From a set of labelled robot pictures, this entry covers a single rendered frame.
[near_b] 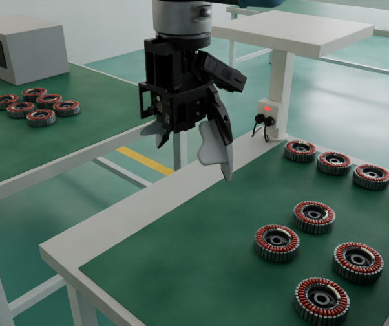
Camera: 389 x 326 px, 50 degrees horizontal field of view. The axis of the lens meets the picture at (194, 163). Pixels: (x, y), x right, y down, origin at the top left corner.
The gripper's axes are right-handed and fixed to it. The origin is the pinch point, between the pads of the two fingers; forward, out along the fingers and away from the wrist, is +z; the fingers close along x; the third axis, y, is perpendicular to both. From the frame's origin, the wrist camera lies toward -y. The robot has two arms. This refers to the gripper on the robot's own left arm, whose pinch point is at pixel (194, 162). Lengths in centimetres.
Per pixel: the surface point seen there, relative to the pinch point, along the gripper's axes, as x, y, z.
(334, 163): -11, -78, 37
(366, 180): 1, -76, 37
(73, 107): -116, -45, 37
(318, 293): 13.3, -24.8, 37.5
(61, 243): -45, 4, 40
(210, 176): -39, -49, 40
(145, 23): -408, -330, 83
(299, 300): 11.6, -19.9, 36.9
